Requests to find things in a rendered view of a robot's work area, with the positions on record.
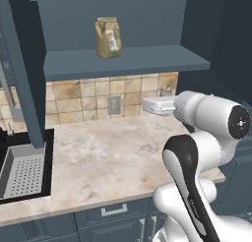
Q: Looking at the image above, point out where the grey wall outlet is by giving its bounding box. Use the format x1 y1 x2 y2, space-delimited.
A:
106 94 123 116

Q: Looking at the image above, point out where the blue drawer front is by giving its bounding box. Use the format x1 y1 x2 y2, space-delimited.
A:
74 198 153 228

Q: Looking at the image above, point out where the black sink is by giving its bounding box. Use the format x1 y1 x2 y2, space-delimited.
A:
0 127 55 206

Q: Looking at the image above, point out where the dark blue tall cupboard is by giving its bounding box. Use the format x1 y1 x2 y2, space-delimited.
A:
177 0 252 218

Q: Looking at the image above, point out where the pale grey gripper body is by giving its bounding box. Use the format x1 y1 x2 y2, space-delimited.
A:
141 95 177 117

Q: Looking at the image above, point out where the grey perforated sink basket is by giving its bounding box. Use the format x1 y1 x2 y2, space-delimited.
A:
0 143 47 200

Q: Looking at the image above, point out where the blue cabinet shelf board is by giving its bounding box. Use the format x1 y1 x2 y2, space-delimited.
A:
42 43 212 83

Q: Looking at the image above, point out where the silver drawer handle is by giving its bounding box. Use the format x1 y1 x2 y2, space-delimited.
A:
99 203 129 217

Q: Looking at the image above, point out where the brown paper bag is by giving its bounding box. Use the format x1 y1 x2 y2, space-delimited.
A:
94 16 123 60

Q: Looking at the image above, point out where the blue open cabinet door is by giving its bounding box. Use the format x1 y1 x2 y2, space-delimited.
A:
0 0 47 150

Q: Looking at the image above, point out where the blue open wall cabinet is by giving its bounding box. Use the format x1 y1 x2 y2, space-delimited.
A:
7 0 227 149

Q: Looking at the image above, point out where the silver cupboard door handle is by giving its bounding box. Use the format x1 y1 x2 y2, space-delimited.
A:
150 215 158 234
138 217 146 242

